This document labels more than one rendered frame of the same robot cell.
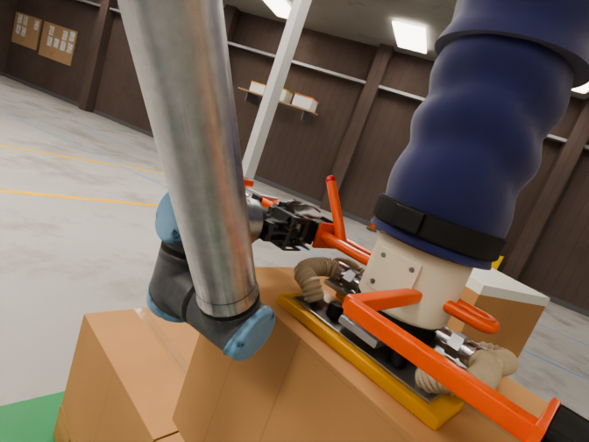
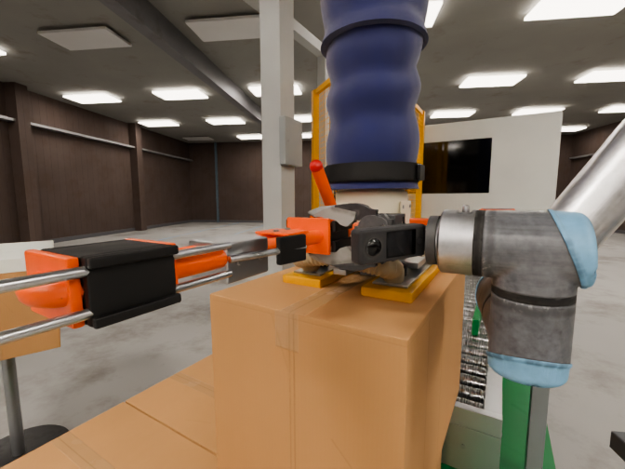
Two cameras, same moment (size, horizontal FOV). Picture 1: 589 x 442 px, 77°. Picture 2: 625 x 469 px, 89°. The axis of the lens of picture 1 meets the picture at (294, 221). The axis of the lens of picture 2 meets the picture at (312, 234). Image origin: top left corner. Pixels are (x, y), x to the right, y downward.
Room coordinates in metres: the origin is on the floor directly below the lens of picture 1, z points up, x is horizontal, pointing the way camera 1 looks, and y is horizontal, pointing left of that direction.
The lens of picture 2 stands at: (0.94, 0.49, 1.26)
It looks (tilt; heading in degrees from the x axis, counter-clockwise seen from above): 7 degrees down; 260
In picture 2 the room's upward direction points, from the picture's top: straight up
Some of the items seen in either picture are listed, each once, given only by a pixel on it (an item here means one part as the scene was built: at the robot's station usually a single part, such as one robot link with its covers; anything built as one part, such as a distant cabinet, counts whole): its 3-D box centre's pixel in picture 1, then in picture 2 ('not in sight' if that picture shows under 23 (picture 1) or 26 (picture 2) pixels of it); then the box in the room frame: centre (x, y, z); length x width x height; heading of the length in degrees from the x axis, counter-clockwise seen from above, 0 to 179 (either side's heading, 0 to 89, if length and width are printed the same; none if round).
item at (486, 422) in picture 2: not in sight; (387, 390); (0.50, -0.49, 0.58); 0.70 x 0.03 x 0.06; 139
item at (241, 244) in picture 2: (259, 200); (230, 256); (0.98, 0.11, 1.19); 0.07 x 0.07 x 0.04; 49
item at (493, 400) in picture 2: not in sight; (497, 320); (-0.52, -1.16, 0.50); 2.31 x 0.05 x 0.19; 49
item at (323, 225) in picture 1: (316, 229); (319, 233); (0.83, -0.05, 1.20); 0.10 x 0.08 x 0.06; 139
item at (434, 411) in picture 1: (362, 338); (408, 269); (0.59, -0.18, 1.09); 0.34 x 0.10 x 0.05; 49
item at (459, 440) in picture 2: not in sight; (386, 418); (0.50, -0.49, 0.48); 0.70 x 0.03 x 0.15; 139
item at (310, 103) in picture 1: (305, 103); not in sight; (9.19, 0.71, 2.23); 0.51 x 0.43 x 0.28; 72
